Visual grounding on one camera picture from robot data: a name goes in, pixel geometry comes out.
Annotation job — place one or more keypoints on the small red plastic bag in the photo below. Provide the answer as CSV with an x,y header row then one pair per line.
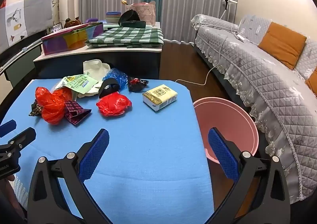
x,y
114,103

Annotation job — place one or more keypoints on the large red plastic bag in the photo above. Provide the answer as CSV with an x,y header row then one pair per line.
x,y
49,107

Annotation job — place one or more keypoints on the stack of pastel bowls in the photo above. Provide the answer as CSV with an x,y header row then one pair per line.
x,y
113,17

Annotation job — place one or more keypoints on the blue plastic wrap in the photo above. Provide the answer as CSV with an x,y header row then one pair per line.
x,y
117,76

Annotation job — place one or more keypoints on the purple patterned wrapper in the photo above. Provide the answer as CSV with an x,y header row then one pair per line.
x,y
74,110

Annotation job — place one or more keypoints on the green white plastic bag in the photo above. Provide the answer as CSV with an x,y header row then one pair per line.
x,y
79,81

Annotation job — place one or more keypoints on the grey quilted sofa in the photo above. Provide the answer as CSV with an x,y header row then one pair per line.
x,y
260,70

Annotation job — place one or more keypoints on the pink fabric basket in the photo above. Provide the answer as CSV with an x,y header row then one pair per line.
x,y
143,12

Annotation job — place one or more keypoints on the pink plastic bin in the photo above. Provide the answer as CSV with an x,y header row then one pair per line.
x,y
227,125

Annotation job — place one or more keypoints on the purple plastic item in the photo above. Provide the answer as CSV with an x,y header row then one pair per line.
x,y
90,20

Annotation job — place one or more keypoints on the white top coffee table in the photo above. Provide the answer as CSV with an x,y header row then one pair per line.
x,y
99,63

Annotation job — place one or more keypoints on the black red wrapper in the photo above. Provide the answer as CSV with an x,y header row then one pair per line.
x,y
136,84

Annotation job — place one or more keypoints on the small yellow ornament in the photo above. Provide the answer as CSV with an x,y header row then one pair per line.
x,y
123,2

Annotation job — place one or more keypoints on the mint green cloth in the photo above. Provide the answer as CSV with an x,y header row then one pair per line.
x,y
109,26

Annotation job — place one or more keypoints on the person's left hand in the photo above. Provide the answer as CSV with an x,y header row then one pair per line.
x,y
10,178

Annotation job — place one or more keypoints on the white power adapter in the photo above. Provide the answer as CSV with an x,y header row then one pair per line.
x,y
241,38

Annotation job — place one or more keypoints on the yellow tissue pack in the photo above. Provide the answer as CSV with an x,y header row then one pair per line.
x,y
159,96

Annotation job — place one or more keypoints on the brown figurine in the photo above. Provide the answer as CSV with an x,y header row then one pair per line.
x,y
71,22

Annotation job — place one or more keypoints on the blue flower print tablecloth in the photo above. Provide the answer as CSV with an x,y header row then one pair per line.
x,y
148,139

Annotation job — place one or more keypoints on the green checked cloth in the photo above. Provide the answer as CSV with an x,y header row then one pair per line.
x,y
128,37

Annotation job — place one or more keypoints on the orange cushion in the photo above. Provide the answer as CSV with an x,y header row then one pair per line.
x,y
282,44
312,79

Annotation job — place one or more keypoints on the long television cabinet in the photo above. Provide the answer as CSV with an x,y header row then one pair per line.
x,y
17,60

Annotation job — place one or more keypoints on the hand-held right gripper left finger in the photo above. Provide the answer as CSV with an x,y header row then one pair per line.
x,y
95,154

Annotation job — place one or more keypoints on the small photo frame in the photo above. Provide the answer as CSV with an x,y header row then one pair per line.
x,y
55,27

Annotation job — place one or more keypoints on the colourful rectangular box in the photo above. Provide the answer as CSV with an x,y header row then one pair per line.
x,y
71,39

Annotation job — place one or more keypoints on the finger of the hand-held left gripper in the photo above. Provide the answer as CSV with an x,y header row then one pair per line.
x,y
7,127
23,137

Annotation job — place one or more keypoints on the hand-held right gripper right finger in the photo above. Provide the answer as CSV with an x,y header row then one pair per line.
x,y
223,154

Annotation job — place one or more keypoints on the television with grey cover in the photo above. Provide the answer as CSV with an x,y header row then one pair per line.
x,y
27,18

